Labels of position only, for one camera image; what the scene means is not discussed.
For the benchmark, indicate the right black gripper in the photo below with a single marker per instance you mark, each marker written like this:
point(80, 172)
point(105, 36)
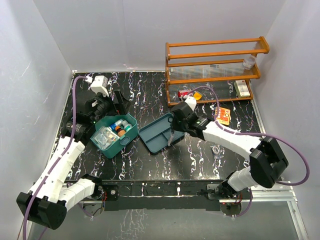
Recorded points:
point(176, 126)

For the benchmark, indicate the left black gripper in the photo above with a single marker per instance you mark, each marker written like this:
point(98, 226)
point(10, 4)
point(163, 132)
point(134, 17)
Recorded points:
point(121, 107)

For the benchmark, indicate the brown medicine bottle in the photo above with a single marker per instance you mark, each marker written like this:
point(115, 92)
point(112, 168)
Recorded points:
point(120, 132)

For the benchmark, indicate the dark teal divider tray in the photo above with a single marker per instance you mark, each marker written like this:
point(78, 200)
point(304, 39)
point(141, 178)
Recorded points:
point(156, 134)

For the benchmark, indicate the black handled scissors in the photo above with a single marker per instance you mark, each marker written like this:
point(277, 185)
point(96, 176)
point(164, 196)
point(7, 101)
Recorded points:
point(170, 140)

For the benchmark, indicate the white blue pill bottle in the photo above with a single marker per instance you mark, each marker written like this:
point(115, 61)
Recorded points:
point(116, 124)

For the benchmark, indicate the clear plastic packet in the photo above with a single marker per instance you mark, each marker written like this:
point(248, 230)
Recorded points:
point(104, 138)

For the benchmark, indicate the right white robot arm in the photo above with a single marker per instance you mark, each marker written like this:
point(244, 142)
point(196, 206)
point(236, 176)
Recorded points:
point(266, 159)

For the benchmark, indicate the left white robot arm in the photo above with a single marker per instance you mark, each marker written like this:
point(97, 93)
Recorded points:
point(47, 202)

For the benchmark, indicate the red white medicine box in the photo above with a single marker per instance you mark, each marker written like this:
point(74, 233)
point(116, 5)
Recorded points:
point(184, 94)

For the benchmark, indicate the white green medicine box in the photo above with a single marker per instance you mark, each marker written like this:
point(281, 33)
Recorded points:
point(242, 90)

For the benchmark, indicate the yellow orange small object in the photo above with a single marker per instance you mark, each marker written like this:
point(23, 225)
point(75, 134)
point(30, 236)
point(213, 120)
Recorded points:
point(198, 96)

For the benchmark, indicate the orange notepad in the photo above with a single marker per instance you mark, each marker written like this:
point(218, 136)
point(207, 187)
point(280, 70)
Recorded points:
point(223, 116)

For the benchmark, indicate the orange wooden shelf rack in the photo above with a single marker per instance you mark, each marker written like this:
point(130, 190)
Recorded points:
point(211, 67)

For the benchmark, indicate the clear plastic cup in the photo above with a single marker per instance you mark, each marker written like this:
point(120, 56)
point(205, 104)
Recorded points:
point(249, 62)

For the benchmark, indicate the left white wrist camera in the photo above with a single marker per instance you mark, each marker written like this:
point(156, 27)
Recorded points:
point(98, 84)

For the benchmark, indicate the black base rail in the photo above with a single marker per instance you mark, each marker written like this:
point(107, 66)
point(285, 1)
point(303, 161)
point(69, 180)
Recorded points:
point(116, 195)

